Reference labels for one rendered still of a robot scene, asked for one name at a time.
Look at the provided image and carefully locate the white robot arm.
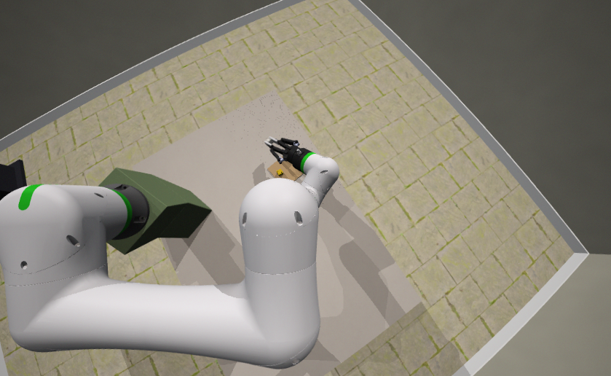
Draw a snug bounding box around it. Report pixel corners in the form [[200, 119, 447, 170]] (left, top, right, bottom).
[[0, 148, 339, 369]]

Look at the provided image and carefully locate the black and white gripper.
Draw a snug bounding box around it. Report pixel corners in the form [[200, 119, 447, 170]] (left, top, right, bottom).
[[264, 136, 300, 164]]

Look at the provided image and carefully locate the tan square mat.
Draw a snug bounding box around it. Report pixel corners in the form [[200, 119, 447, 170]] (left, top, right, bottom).
[[268, 161, 303, 181]]

